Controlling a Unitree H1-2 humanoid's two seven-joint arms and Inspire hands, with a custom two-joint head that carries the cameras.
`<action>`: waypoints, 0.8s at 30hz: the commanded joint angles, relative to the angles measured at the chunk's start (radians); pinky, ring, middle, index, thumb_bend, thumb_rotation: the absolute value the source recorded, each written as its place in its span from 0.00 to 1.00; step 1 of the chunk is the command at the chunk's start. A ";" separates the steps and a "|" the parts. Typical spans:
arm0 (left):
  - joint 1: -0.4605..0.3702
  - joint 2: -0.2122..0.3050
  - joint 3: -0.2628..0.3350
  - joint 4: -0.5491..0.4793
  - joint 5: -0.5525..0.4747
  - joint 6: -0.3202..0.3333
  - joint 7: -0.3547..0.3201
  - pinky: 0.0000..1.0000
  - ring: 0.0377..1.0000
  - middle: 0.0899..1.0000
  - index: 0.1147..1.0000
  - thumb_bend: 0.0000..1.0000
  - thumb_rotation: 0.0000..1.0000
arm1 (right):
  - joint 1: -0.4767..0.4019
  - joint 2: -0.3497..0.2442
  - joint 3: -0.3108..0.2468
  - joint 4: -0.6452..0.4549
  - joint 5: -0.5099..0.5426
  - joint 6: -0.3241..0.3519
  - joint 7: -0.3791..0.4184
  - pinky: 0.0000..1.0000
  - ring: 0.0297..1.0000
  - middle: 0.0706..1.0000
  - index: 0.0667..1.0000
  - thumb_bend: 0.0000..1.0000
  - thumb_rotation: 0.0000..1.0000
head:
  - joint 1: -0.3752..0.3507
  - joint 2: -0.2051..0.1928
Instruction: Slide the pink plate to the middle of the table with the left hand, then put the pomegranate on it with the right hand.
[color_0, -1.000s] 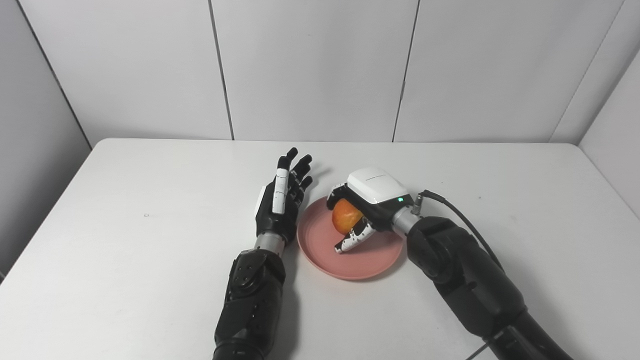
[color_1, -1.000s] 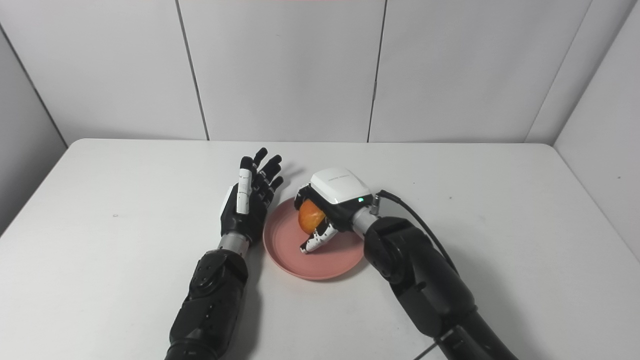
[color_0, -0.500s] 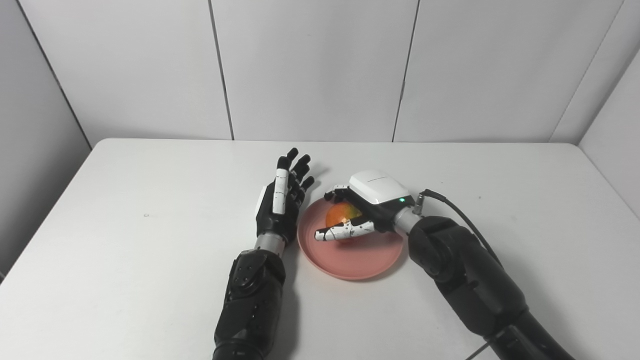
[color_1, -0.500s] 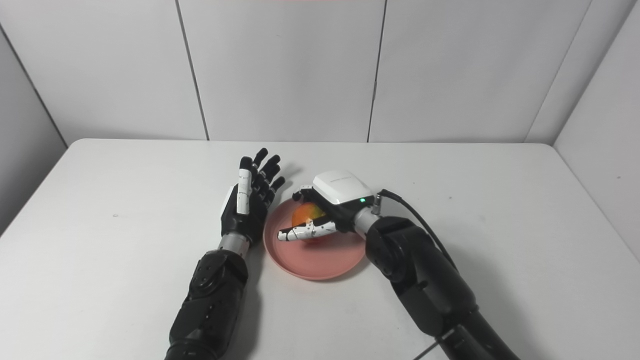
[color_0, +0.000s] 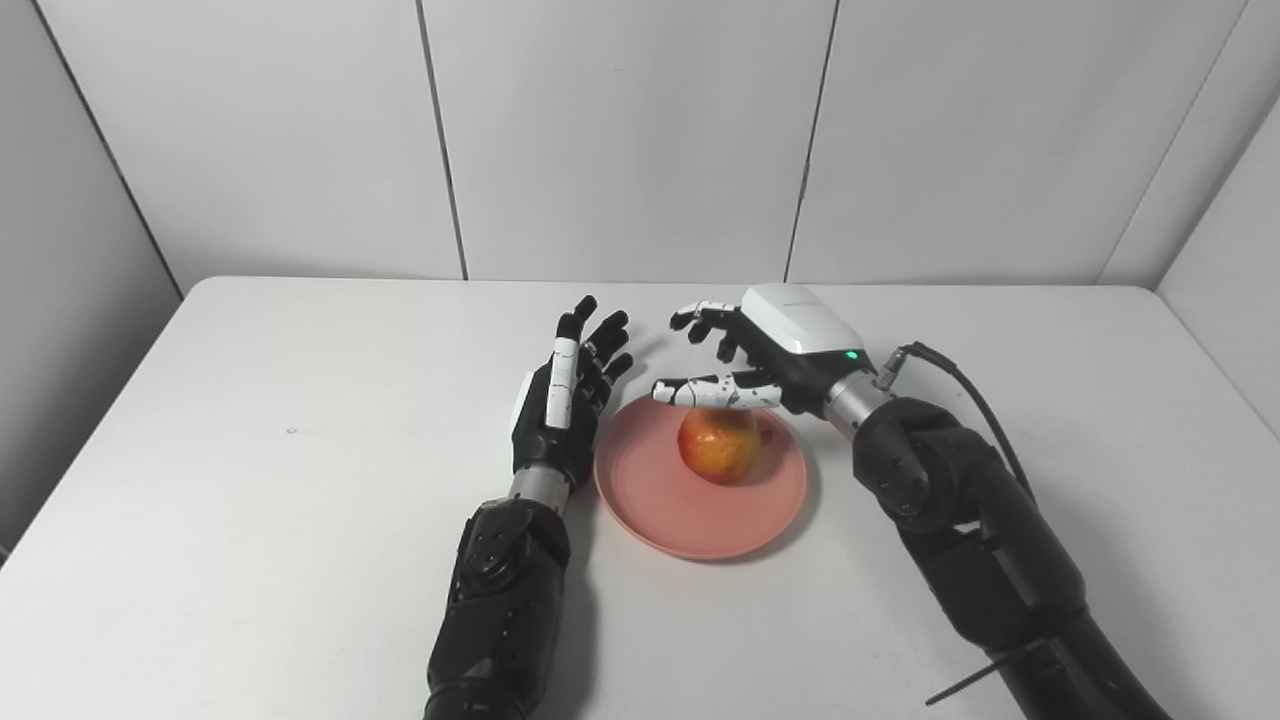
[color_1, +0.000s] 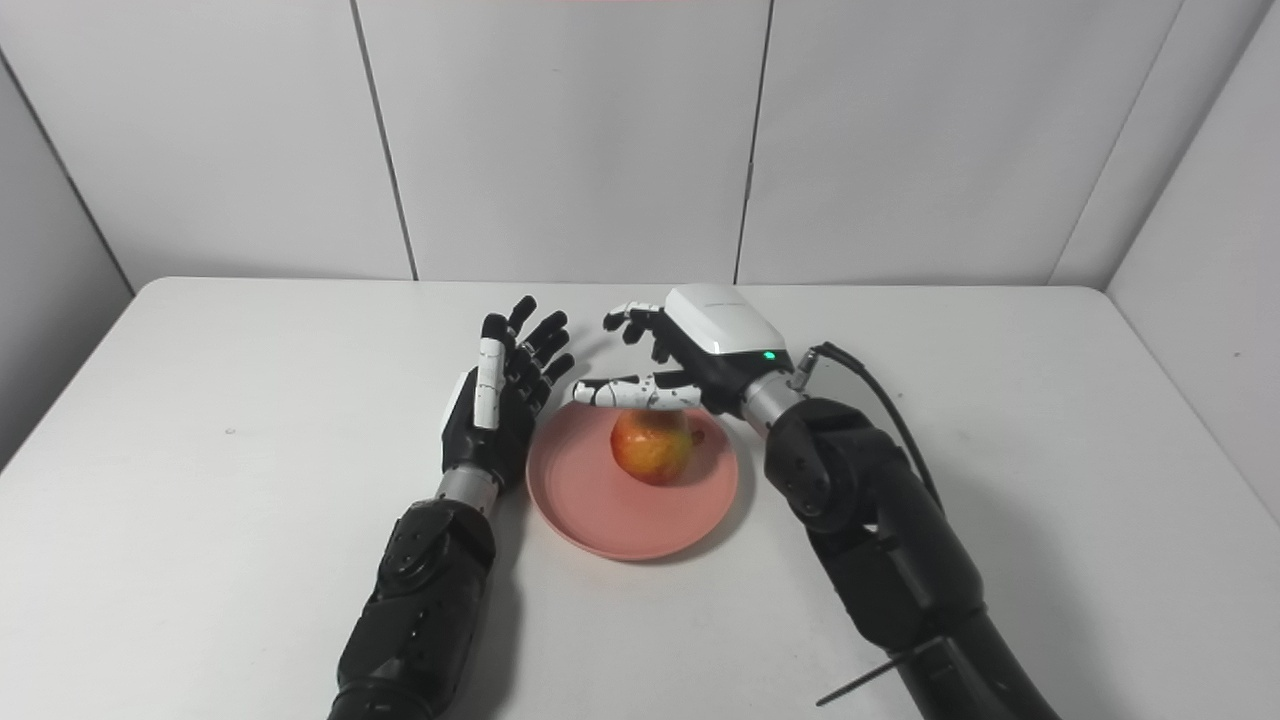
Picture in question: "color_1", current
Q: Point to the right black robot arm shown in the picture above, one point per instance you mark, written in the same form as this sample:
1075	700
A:
880	540

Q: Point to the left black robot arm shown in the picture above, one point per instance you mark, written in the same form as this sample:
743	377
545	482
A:
420	610

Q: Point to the pink round plate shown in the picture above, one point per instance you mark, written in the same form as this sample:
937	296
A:
600	490

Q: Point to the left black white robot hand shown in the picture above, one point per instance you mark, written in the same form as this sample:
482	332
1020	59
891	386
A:
500	410

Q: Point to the red yellow pomegranate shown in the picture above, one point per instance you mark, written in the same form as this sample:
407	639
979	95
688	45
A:
650	448

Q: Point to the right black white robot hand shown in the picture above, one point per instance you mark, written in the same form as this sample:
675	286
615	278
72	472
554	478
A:
710	350

